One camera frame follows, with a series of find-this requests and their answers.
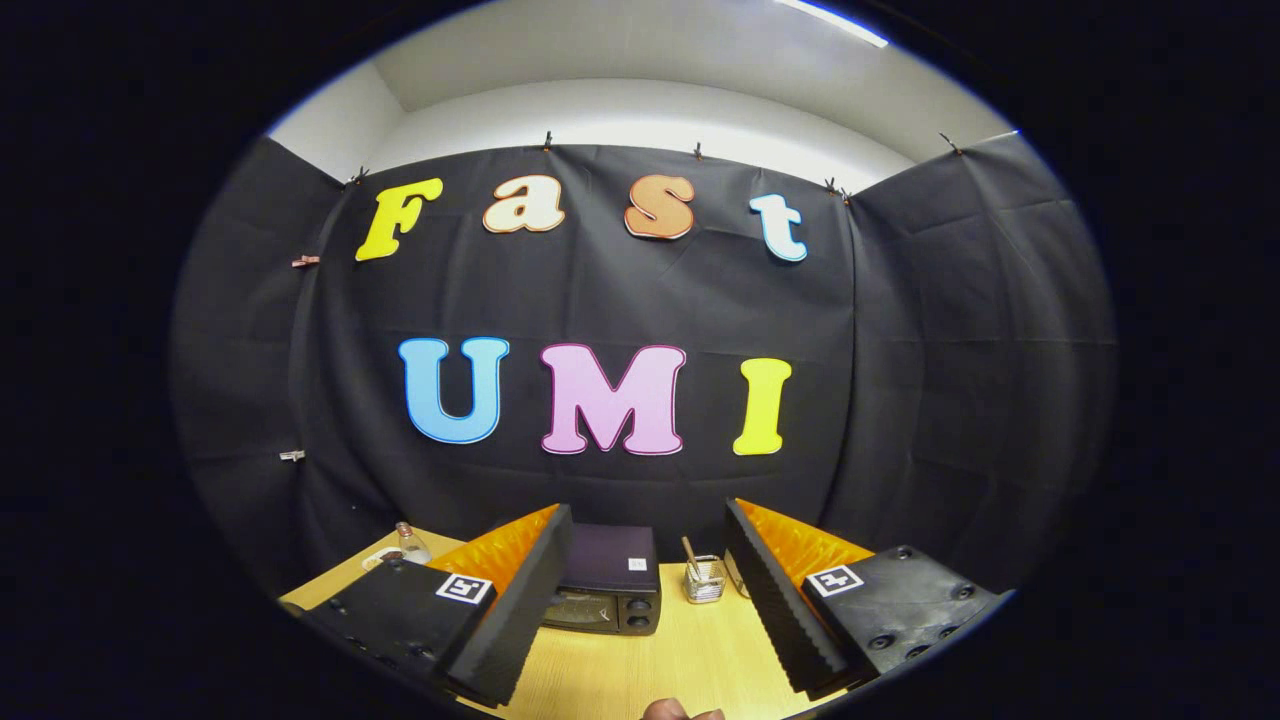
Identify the metal wire basket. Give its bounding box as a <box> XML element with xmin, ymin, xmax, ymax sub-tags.
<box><xmin>683</xmin><ymin>555</ymin><xmax>728</xmax><ymax>604</ymax></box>

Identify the black toaster oven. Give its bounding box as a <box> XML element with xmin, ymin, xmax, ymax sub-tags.
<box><xmin>543</xmin><ymin>523</ymin><xmax>663</xmax><ymax>637</ymax></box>

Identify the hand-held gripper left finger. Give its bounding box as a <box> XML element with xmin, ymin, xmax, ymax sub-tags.
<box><xmin>298</xmin><ymin>503</ymin><xmax>575</xmax><ymax>709</ymax></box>

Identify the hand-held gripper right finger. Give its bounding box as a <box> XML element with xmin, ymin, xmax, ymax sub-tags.
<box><xmin>724</xmin><ymin>497</ymin><xmax>1009</xmax><ymax>701</ymax></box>

